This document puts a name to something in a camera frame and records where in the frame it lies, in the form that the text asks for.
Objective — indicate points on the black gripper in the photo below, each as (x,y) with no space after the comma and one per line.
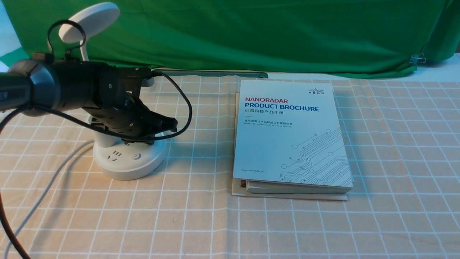
(123,115)

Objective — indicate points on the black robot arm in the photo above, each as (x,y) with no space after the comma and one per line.
(41,86)

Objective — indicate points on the middle book in stack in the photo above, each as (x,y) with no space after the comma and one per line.
(255,187)

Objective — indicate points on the white Nanoradar product brochure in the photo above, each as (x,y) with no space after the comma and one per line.
(287,136)

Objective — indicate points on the green backdrop cloth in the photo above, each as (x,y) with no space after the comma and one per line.
(350,38)

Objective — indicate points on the orange checkered tablecloth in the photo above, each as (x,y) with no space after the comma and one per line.
(402,139)

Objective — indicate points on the metal binder clip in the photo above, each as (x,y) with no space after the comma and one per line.
(417,59)

